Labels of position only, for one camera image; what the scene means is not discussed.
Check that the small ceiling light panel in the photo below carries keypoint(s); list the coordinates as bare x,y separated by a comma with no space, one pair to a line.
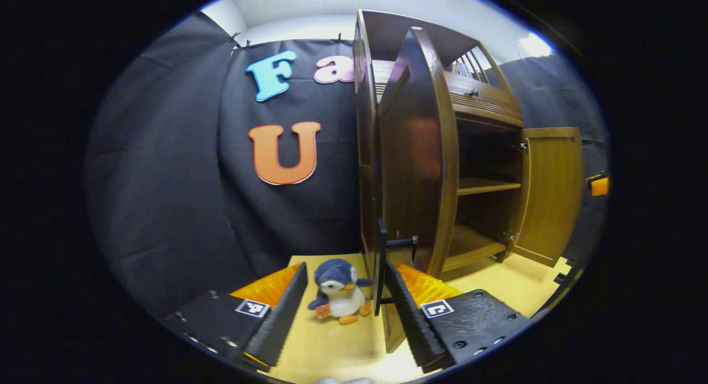
535,43

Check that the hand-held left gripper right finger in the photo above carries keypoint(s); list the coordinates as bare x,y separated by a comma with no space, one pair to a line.
406,317

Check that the wooden inner cabinet shelf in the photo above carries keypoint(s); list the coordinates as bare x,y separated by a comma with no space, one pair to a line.
487,186

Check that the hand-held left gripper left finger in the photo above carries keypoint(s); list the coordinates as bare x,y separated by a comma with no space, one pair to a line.
282,317

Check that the wooden cabinet door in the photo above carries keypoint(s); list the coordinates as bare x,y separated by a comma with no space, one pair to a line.
420,168
550,196

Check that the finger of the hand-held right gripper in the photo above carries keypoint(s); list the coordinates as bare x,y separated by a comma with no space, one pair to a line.
599,186

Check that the wooden cabinet drawer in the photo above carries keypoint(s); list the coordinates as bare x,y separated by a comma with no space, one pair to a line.
487,102

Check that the black backdrop cloth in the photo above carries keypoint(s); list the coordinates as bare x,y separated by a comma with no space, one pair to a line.
166,179

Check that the penguin plush toy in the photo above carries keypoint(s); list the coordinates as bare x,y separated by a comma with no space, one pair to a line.
340,295

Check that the wooden double-door shoe cabinet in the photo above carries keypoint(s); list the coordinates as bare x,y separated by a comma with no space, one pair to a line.
487,151

